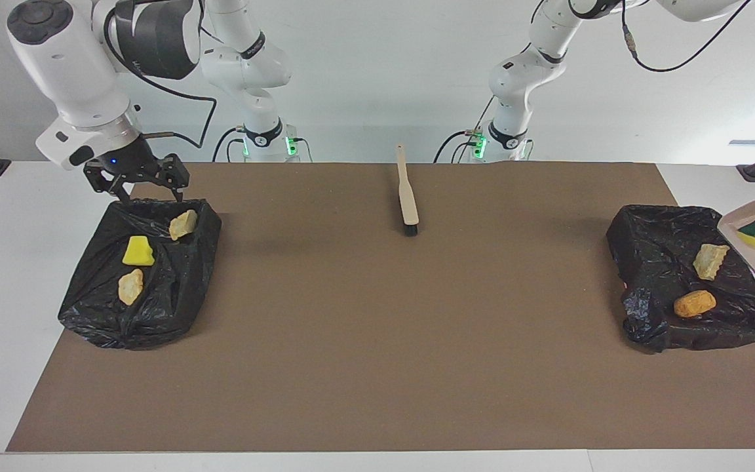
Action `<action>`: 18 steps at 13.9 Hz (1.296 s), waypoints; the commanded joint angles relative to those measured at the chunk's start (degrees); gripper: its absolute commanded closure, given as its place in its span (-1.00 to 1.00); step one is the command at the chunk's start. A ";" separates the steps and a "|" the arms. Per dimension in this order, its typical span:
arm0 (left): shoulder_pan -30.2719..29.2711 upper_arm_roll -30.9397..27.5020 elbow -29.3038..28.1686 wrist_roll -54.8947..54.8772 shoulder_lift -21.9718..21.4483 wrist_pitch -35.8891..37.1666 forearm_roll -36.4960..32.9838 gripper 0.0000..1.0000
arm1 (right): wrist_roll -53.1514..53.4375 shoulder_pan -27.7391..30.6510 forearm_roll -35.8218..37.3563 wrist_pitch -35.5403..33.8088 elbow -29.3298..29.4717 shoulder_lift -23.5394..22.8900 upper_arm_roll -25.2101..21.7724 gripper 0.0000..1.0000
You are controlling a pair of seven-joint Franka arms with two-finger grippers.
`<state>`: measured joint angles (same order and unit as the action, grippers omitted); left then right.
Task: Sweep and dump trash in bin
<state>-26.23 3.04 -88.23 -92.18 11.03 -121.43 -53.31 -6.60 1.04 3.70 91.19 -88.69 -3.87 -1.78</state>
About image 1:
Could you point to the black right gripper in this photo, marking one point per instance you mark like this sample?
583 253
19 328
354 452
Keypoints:
132 164

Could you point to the orange striped sponge chunk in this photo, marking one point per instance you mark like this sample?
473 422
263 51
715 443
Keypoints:
183 225

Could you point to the plain yellow sponge piece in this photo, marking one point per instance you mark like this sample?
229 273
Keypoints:
138 252

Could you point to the pale yellow bumpy sponge chunk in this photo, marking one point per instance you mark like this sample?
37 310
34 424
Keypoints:
130 286

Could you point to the beige hand brush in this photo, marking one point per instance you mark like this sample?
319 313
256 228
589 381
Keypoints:
407 196

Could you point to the orange brown oval sponge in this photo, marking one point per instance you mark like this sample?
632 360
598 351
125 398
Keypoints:
695 303

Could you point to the pale beige sponge chunk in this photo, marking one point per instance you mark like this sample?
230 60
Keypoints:
710 261

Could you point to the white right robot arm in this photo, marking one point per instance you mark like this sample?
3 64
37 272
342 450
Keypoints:
69 65

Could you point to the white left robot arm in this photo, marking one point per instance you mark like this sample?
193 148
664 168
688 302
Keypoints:
522 72

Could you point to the black bag lined bin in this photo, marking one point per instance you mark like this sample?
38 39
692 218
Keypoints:
174 288
653 262

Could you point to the brown table mat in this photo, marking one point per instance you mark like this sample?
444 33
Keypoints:
377 406

